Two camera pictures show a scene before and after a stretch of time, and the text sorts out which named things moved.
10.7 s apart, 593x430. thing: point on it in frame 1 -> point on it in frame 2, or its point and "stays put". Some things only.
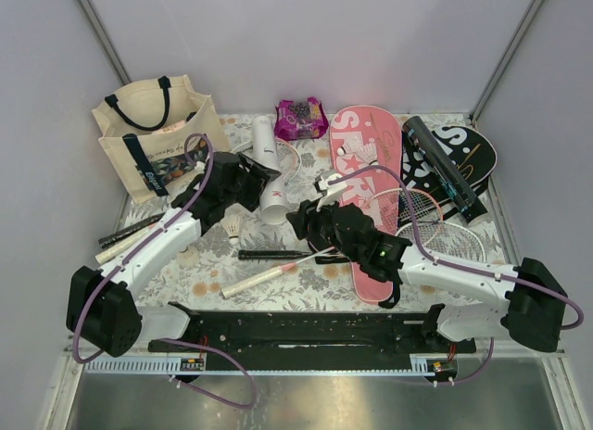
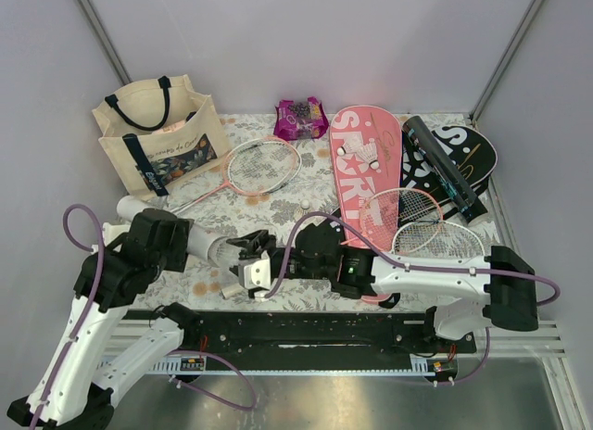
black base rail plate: (312, 334) stays put
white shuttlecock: (349, 146) stays put
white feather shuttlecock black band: (232, 226) -> (222, 255)
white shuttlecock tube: (273, 199) -> (198, 238)
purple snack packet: (300, 120) stays put
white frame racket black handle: (444, 238) stays put
